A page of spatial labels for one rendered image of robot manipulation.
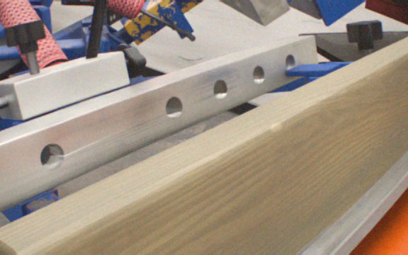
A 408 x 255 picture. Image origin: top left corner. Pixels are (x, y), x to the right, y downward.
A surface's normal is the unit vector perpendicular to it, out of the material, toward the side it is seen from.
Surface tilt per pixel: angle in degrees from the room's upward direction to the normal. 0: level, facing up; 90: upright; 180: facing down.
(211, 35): 90
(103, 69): 74
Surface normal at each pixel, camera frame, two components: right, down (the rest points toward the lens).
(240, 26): -0.67, 0.32
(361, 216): -0.18, -0.95
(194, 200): 0.72, 0.07
